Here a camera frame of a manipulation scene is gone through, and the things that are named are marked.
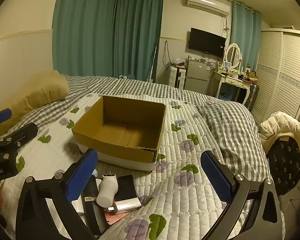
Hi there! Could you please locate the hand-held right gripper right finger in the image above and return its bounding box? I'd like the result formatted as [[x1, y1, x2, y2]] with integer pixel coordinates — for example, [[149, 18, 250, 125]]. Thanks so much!
[[200, 151, 283, 240]]

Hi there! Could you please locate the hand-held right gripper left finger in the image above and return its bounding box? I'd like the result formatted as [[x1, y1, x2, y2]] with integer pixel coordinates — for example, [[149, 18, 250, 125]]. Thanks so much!
[[15, 149, 100, 240]]

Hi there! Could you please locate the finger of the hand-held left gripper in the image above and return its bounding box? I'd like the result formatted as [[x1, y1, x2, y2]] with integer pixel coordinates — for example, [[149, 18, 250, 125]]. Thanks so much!
[[0, 122, 38, 159], [0, 108, 12, 130]]

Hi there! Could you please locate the white plug charger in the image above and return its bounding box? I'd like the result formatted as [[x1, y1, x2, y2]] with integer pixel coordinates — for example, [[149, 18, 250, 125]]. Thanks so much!
[[96, 170, 119, 207]]

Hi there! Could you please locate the long black box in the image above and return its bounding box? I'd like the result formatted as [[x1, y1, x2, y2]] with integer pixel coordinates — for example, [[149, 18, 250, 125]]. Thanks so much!
[[81, 177, 109, 235]]

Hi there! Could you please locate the small black box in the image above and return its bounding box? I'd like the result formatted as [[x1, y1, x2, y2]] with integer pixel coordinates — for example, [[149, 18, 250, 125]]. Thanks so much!
[[117, 174, 137, 202]]

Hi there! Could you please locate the pink patterned card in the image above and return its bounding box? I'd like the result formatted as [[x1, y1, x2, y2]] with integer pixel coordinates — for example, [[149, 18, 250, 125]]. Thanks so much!
[[104, 209, 133, 225]]

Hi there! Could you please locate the white power bank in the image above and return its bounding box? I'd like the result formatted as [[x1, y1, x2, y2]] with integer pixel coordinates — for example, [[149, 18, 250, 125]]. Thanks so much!
[[107, 197, 143, 213]]

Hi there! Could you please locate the cardboard box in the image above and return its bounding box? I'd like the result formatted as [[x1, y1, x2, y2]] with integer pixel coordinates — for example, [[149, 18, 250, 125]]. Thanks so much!
[[72, 95, 167, 172]]

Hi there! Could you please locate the white floral quilt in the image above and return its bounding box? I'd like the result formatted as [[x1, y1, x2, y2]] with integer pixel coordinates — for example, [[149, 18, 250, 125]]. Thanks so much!
[[0, 94, 268, 240]]

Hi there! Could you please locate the tan pillow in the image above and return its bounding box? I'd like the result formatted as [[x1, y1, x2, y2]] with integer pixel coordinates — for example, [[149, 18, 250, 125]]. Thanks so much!
[[0, 70, 70, 140]]

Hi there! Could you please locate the cream puffer jacket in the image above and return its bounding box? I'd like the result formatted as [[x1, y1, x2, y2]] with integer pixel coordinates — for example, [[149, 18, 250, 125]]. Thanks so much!
[[259, 111, 300, 153]]

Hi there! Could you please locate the dark suitcase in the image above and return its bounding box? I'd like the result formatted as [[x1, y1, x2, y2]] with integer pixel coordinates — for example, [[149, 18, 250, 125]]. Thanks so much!
[[247, 83, 260, 110]]

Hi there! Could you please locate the white dressing table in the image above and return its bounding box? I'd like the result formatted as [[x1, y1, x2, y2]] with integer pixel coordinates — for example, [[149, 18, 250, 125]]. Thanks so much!
[[211, 70, 258, 105]]

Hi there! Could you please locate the silver small fridge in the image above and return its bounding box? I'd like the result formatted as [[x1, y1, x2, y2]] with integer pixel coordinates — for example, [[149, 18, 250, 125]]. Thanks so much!
[[184, 59, 213, 96]]

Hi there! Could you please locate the white drawer cabinet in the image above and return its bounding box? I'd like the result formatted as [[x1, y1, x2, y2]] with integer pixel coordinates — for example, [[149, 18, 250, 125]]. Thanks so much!
[[169, 66, 187, 88]]

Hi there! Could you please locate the green curtain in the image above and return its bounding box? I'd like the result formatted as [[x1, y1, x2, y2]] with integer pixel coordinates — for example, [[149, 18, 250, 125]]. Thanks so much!
[[114, 0, 165, 83], [52, 0, 119, 78]]

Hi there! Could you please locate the white louvred wardrobe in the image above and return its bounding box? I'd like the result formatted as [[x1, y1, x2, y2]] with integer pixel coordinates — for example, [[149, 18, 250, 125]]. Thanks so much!
[[250, 27, 300, 125]]

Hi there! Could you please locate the oval white mirror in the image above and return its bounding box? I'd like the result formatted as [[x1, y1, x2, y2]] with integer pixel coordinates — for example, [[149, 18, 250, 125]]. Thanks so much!
[[225, 43, 242, 69]]

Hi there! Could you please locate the white pole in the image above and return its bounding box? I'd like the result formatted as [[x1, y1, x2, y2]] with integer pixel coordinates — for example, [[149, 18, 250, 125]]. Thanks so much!
[[150, 39, 158, 83]]

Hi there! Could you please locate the light teal curtain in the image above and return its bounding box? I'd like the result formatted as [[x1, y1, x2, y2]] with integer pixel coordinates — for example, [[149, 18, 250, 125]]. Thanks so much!
[[230, 0, 262, 71]]

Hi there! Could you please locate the white air conditioner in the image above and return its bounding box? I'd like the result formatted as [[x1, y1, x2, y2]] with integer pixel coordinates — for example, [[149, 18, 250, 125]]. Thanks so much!
[[184, 0, 230, 18]]

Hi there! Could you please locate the black wall television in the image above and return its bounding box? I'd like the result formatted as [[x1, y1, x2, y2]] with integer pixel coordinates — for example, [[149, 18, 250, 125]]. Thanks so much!
[[188, 27, 227, 57]]

